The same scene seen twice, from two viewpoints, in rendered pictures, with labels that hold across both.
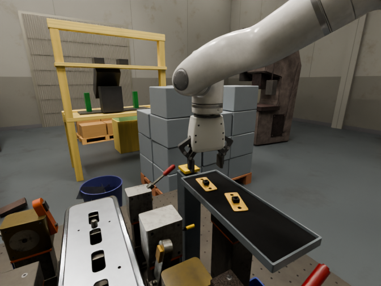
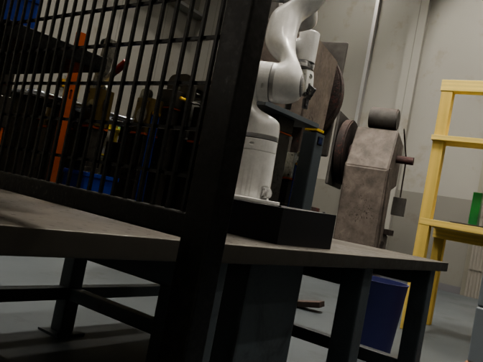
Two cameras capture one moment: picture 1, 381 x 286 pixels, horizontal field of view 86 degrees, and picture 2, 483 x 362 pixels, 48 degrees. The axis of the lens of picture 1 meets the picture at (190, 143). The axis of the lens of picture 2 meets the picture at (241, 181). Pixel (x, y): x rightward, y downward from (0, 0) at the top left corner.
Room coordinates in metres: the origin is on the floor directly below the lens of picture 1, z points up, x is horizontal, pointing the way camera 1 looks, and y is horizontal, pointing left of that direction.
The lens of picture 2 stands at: (-0.42, -2.03, 0.78)
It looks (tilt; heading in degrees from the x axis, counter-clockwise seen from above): 3 degrees up; 68
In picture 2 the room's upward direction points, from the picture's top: 11 degrees clockwise
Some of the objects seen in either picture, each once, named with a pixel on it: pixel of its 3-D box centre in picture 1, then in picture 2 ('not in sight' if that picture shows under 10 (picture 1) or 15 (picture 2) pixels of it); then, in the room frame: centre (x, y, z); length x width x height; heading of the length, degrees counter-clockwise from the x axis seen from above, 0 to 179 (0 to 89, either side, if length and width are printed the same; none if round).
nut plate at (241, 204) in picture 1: (235, 200); not in sight; (0.46, -0.12, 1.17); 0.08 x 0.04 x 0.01; 7
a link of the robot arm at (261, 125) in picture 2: not in sight; (254, 100); (0.19, -0.51, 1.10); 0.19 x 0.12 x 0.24; 144
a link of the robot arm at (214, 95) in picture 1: (207, 77); (306, 47); (0.56, -0.04, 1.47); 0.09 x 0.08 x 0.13; 143
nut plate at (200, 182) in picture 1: (206, 183); not in sight; (0.56, -0.05, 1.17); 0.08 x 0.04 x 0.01; 20
